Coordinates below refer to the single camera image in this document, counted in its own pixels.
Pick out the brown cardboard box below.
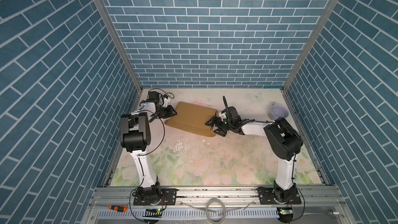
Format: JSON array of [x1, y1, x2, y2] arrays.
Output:
[[165, 102, 217, 138]]

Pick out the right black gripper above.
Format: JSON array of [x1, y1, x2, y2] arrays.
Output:
[[204, 115, 233, 136]]

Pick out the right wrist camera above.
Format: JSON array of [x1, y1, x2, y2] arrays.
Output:
[[218, 111, 228, 122]]

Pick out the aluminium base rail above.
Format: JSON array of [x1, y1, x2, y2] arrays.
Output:
[[83, 185, 354, 224]]

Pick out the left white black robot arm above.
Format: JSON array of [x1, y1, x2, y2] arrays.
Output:
[[120, 88, 177, 209]]

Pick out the orange black screwdriver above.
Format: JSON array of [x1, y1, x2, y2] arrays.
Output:
[[109, 205, 127, 213]]

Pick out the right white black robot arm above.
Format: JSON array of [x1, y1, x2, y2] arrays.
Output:
[[205, 106, 303, 204]]

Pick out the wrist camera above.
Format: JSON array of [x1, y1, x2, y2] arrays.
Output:
[[160, 94, 170, 108], [218, 111, 228, 122]]

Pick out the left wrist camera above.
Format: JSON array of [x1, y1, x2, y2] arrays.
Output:
[[160, 94, 170, 108]]

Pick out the coiled grey cable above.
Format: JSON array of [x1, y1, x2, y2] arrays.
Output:
[[181, 198, 256, 224]]

